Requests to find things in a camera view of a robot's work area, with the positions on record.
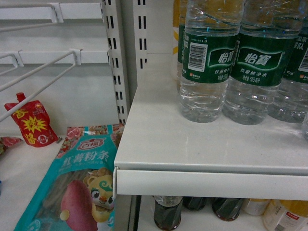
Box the clear water bottle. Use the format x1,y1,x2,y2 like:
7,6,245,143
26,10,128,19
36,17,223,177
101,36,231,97
223,0,308,125

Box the water bottle with barcode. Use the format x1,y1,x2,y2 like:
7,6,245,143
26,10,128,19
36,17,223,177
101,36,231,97
179,0,244,123

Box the right-edge water bottle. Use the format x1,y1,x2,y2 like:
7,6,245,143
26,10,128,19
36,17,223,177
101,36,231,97
268,17,308,123

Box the dark drink bottle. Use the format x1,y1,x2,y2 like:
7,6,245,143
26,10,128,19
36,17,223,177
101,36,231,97
212,198,244,221
154,195,183,231

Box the teal sweet potato noodle bag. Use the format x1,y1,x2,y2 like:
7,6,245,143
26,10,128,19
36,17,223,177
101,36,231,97
15,123,125,231

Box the dark drink bottle right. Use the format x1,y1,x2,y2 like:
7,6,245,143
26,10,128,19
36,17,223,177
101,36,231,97
212,198,244,221

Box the red sauce pouch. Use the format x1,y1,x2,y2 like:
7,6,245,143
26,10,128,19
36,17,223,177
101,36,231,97
11,100,58,148

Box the orange white bottle lower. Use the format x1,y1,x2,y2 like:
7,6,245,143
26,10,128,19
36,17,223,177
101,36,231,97
262,199,308,231

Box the white slotted upright post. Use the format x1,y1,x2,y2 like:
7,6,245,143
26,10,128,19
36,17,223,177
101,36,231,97
102,0,130,123

